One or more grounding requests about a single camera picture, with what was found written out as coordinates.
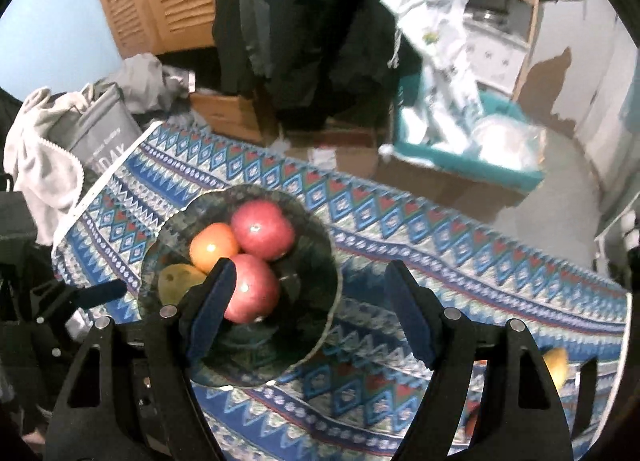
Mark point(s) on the white printed bag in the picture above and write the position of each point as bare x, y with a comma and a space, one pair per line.
440, 41

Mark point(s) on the white patterned box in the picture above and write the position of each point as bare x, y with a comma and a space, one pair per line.
495, 58

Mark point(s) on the grey clothes pile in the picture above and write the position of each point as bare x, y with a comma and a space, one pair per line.
145, 81

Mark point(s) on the clear plastic bag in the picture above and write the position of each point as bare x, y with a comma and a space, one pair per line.
505, 141

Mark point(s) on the dark green glass bowl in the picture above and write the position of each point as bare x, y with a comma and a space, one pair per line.
310, 261

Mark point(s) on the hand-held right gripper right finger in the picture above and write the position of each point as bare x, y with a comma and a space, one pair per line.
410, 313

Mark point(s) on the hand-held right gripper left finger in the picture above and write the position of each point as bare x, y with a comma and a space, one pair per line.
212, 311

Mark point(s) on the grey printed bag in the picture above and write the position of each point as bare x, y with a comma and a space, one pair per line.
100, 131

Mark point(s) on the black coat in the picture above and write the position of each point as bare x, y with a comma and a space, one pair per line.
325, 41

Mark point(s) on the white door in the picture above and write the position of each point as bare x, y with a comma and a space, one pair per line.
590, 41

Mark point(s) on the grey coat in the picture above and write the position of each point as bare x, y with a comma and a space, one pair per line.
252, 1

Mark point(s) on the teal plastic basket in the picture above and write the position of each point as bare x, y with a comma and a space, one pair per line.
475, 166

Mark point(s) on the white shoe rack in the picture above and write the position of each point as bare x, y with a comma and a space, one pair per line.
607, 241

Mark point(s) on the blue patterned tablecloth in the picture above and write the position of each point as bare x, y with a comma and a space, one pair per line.
400, 221

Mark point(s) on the metal pot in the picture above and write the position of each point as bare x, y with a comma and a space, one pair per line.
489, 15

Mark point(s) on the red apple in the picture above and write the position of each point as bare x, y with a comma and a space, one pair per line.
262, 228
252, 291

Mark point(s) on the small orange tangerine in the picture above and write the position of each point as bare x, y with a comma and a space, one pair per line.
214, 246

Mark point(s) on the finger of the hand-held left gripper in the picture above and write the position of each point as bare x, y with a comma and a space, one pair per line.
100, 293

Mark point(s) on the wooden drawer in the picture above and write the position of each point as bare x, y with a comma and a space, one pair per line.
225, 111

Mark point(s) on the large cardboard box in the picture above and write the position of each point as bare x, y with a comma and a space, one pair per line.
450, 186

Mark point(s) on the black metal bar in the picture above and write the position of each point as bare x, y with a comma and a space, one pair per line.
585, 391

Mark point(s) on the wooden shelf rack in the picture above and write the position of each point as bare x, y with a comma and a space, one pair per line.
535, 16

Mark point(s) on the white fleece garment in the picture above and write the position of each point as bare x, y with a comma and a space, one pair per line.
40, 176

